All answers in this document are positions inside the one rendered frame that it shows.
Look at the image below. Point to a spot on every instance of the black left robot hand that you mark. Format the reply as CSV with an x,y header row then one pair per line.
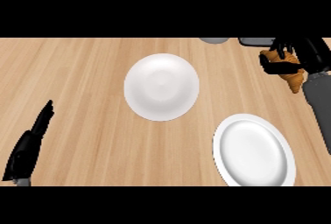
x,y
25,151

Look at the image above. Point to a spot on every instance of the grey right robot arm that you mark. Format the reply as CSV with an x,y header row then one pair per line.
x,y
319,99

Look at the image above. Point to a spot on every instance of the white rimmed plate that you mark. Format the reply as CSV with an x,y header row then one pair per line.
x,y
254,151

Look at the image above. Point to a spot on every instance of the grey round object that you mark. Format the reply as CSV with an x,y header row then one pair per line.
x,y
213,40

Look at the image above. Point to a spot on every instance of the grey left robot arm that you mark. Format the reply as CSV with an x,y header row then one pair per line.
x,y
22,182

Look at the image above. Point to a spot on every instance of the dark grey rectangular object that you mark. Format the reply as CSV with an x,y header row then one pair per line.
x,y
255,41

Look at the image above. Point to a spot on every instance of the white rimless plate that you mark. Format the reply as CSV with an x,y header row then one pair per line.
x,y
161,87

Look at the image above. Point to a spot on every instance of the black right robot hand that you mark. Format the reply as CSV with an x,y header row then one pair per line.
x,y
310,55

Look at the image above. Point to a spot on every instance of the golden brown croissant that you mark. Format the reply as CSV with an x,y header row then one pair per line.
x,y
289,74

